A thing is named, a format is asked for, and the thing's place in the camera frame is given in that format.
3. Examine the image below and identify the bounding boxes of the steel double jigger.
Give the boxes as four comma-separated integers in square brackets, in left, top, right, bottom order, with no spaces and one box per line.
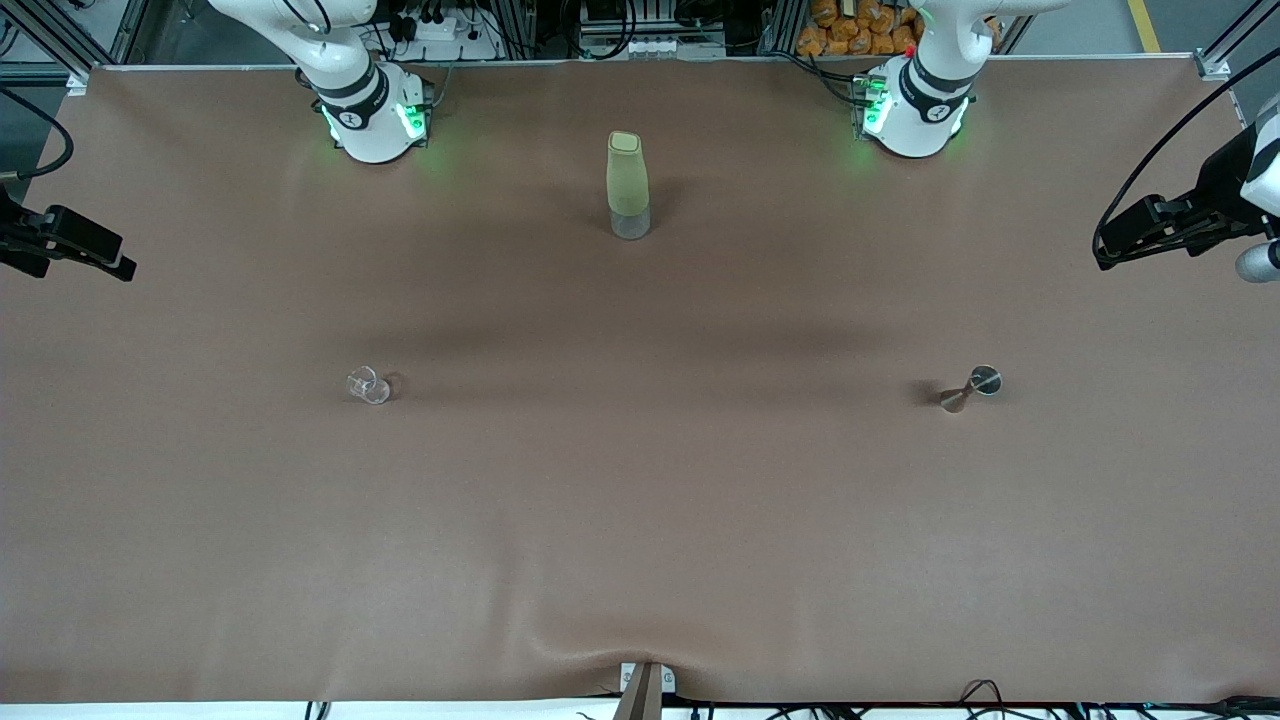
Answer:
[940,364,1003,414]

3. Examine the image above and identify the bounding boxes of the small clear glass beaker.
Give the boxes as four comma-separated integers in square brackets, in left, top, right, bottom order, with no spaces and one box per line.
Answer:
[346,365,393,406]

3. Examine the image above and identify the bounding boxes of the orange snack pack pile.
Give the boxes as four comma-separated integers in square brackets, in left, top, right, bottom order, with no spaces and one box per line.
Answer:
[795,0,926,58]

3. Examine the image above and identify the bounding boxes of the white power strip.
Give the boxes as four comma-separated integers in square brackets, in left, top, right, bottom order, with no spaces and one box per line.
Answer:
[395,12,481,46]

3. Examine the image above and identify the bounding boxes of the green bottle with clear base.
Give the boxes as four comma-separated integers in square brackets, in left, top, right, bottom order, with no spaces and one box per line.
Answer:
[606,130,652,242]

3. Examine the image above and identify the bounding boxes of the white socket block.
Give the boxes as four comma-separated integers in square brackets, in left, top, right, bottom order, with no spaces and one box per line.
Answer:
[578,30,676,59]

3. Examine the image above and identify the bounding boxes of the brown table mat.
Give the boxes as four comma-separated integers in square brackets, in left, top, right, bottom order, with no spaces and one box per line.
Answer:
[0,55,1280,706]

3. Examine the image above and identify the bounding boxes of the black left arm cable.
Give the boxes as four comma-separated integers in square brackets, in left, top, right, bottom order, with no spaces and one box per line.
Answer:
[1092,60,1280,271]

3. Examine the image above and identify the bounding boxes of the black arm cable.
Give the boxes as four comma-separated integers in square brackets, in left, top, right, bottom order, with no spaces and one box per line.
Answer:
[1092,60,1280,271]
[0,88,77,183]

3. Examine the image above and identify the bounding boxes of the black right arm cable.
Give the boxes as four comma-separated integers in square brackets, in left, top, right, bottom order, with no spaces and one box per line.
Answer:
[0,88,77,183]

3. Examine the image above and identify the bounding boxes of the aluminium frame post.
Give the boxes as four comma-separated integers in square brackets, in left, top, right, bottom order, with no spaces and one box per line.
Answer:
[0,0,151,96]
[1195,0,1280,83]

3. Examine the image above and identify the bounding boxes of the black cables along table edge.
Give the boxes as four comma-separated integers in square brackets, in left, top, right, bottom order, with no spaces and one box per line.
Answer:
[690,678,1280,720]

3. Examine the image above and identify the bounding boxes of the table edge mounting post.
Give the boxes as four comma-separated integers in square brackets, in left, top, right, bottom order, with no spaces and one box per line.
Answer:
[612,660,677,720]

